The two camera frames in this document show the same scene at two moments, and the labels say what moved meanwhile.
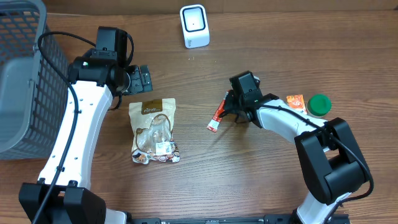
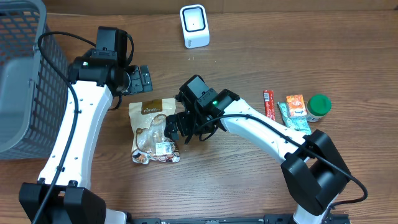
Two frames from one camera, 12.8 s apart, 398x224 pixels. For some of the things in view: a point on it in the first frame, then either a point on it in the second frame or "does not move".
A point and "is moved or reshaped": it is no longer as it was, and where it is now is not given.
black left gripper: (138, 79) does not move
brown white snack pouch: (152, 121) does not move
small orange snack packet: (296, 101) does not move
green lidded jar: (319, 104) does not move
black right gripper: (232, 104) -> (179, 123)
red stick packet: (216, 119) is moved or reshaped
